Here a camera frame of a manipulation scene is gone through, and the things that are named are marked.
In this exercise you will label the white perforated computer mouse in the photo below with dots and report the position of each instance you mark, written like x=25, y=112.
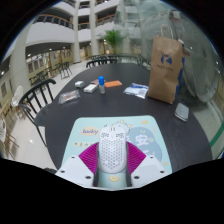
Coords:
x=112, y=150

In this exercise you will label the white woven-back chair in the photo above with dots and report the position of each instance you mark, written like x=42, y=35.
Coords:
x=17, y=96

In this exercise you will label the black spindle-back chair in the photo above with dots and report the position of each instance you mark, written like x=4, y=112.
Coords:
x=28, y=96
x=100, y=61

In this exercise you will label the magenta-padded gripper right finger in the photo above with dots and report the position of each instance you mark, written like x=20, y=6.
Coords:
x=150, y=168

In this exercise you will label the small blue-capped bottle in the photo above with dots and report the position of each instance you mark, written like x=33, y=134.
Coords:
x=101, y=86

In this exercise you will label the group of dark chairs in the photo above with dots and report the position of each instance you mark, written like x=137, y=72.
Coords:
x=65, y=68

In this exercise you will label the clear plastic packet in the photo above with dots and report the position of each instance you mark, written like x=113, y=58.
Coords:
x=69, y=97

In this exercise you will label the light teal printed mouse pad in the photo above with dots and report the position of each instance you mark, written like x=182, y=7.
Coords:
x=143, y=140

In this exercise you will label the brown paper bag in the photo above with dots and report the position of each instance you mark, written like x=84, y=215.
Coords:
x=165, y=76

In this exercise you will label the small dark grey case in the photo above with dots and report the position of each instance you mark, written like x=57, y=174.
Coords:
x=181, y=112

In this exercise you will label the small white box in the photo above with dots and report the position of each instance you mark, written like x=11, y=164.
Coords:
x=79, y=84
x=90, y=88

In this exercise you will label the orange card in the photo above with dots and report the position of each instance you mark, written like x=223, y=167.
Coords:
x=113, y=84

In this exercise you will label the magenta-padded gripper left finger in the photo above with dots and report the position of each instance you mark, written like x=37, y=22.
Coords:
x=73, y=168

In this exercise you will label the white and blue packet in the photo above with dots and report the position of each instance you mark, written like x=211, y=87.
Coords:
x=136, y=90

